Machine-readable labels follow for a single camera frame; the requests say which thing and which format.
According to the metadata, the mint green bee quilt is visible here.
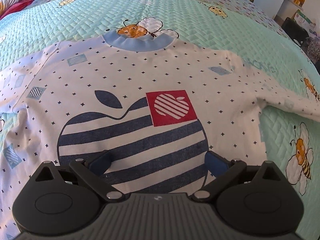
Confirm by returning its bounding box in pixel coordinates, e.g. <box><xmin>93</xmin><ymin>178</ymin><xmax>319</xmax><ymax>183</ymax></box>
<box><xmin>0</xmin><ymin>0</ymin><xmax>320</xmax><ymax>240</ymax></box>

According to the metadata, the magenta bed sheet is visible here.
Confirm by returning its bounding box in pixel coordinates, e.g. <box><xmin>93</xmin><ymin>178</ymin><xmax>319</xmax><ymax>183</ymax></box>
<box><xmin>1</xmin><ymin>0</ymin><xmax>35</xmax><ymax>19</ymax></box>

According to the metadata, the black chair with clothes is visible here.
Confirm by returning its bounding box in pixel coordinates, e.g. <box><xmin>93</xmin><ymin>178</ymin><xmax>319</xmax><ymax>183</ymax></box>
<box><xmin>281</xmin><ymin>17</ymin><xmax>319</xmax><ymax>69</ymax></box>

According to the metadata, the white patterned baby garment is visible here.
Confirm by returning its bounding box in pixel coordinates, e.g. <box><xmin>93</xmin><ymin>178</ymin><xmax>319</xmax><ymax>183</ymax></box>
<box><xmin>1</xmin><ymin>30</ymin><xmax>319</xmax><ymax>239</ymax></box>

